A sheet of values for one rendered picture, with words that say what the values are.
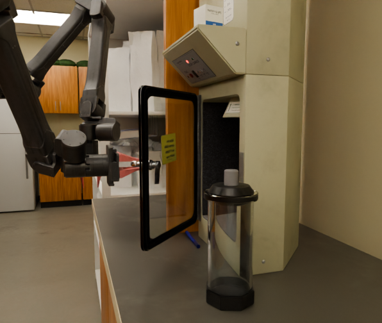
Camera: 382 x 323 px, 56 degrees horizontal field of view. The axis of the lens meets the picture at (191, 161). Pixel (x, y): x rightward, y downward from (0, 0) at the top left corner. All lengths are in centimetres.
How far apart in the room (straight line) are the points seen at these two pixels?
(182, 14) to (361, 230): 85
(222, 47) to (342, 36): 54
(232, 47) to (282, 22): 14
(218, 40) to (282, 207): 42
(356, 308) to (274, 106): 45
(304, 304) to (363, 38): 76
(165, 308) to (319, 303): 31
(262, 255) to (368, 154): 45
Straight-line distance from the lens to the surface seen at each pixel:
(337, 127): 124
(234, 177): 71
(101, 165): 92
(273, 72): 86
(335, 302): 84
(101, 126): 115
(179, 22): 119
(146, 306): 78
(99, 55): 129
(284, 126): 87
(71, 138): 88
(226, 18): 96
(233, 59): 82
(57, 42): 140
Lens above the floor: 130
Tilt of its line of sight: 6 degrees down
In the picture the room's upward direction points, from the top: straight up
